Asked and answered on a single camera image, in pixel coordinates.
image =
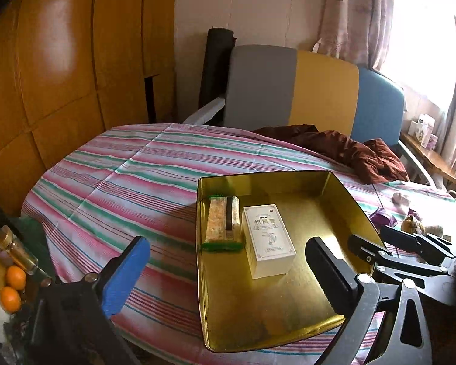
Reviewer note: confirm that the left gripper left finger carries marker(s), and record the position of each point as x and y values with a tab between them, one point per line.
119	276

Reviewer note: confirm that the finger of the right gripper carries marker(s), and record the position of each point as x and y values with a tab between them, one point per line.
368	251
432	249

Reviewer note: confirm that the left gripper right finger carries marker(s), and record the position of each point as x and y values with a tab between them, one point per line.
336	278

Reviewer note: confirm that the yellow patterned sock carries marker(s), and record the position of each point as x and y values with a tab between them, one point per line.
413	225

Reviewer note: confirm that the beige medicine box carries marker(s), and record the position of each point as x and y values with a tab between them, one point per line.
269	248

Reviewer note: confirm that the gold tray box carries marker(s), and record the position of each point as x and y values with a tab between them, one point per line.
264	294

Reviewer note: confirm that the brown patterned package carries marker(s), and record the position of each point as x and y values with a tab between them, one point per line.
223	231

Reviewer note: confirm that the purple small object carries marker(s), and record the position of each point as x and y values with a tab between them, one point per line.
381	218

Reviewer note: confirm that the wooden shelf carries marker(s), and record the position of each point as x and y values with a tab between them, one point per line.
432	161

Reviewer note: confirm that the dark red blanket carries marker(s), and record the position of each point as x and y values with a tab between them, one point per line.
372	161

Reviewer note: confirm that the striped bed sheet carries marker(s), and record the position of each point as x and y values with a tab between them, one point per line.
142	180

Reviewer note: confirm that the orange fruit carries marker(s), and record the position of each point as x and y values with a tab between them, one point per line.
16	278
10	300

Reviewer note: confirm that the white boxes on shelf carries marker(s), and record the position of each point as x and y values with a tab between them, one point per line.
422	131

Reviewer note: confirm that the glass bottle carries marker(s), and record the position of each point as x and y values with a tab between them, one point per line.
20	255

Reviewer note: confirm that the wooden wardrobe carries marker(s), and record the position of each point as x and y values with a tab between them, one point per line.
71	69

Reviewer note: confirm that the curtain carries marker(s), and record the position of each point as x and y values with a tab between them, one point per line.
356	31

